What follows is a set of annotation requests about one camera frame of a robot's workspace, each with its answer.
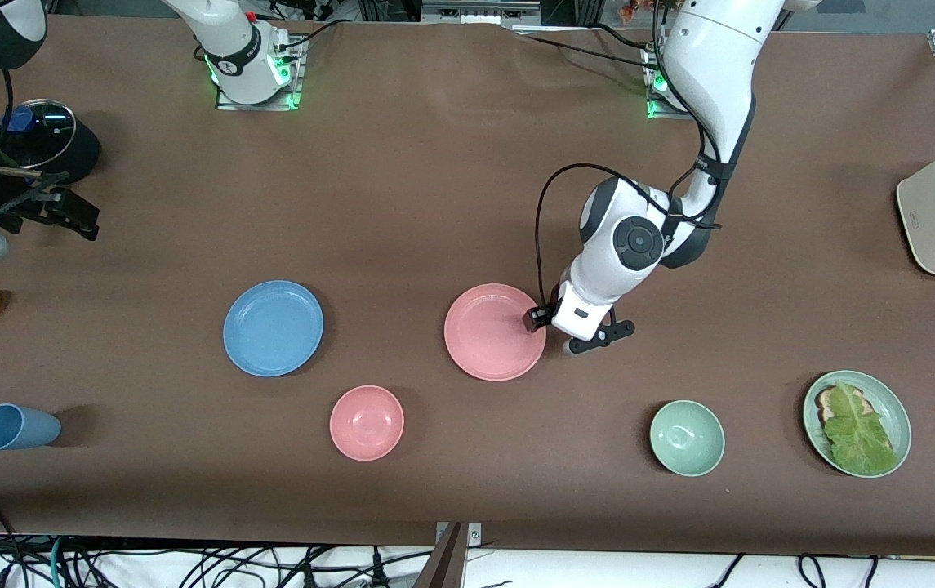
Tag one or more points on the pink plate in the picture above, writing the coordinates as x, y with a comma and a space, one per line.
487, 335

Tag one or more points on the blue plate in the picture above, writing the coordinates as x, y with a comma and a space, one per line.
273, 328

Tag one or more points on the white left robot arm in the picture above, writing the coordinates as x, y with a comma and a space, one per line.
712, 65

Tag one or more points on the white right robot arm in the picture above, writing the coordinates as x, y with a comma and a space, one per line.
242, 49

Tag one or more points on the glass lid blue knob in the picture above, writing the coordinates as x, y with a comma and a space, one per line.
46, 131

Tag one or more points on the green bowl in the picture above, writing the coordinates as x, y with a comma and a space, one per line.
687, 438

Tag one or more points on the pink bowl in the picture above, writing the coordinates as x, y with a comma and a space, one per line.
367, 423

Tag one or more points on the blue cup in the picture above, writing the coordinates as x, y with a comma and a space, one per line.
18, 427

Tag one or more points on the toasted bread slice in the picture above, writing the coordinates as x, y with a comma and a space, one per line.
826, 400

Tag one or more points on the orange flower bunch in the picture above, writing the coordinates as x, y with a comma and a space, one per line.
634, 10

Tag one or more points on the green lettuce leaf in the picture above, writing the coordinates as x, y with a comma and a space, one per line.
859, 433

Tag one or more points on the green plate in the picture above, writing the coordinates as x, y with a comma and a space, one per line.
896, 408

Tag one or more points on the metal table edge bracket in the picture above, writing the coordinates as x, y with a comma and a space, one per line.
475, 535

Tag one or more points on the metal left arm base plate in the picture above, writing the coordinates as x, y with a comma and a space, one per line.
663, 112

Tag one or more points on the dark brown post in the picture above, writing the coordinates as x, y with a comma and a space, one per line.
444, 563

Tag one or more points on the aluminium frame beam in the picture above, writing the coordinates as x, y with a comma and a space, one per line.
475, 12

